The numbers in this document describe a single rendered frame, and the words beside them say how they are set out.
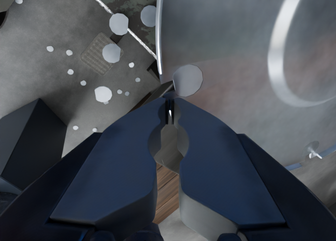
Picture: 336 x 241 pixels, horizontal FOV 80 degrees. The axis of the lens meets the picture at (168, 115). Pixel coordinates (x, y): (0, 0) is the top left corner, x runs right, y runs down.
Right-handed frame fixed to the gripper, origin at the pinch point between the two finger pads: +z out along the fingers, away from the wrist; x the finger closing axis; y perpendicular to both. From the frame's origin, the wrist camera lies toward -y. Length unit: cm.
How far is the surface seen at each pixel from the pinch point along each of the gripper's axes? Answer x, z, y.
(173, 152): 0.3, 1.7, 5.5
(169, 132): -0.1, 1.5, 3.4
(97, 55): -26, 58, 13
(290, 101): 10.1, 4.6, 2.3
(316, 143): 15.9, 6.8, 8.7
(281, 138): 10.8, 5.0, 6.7
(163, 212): -4, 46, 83
